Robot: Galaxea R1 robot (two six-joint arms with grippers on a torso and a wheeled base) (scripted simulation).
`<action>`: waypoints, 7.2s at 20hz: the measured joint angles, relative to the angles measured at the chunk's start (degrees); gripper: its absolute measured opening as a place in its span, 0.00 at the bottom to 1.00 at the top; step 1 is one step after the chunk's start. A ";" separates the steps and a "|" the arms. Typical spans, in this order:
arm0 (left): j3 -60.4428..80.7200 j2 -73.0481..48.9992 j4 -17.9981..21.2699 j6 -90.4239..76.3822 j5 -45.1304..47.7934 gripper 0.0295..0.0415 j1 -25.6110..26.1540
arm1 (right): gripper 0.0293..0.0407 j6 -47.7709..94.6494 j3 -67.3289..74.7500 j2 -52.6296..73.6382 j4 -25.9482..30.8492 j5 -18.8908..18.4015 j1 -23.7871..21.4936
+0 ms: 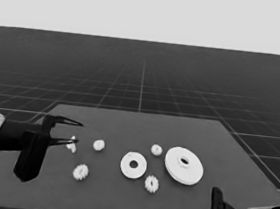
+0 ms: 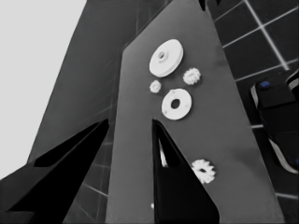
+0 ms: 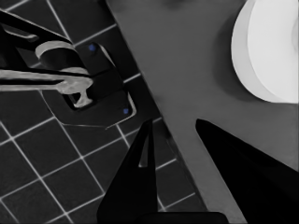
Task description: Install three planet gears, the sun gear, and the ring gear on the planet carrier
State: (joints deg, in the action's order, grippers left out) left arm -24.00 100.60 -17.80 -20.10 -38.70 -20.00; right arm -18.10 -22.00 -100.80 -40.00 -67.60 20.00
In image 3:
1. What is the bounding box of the large thick white disc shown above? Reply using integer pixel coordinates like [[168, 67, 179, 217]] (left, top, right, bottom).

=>
[[231, 0, 299, 105]]

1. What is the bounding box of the dark robot body block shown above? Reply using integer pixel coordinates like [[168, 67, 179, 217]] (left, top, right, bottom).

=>
[[0, 8, 138, 131]]

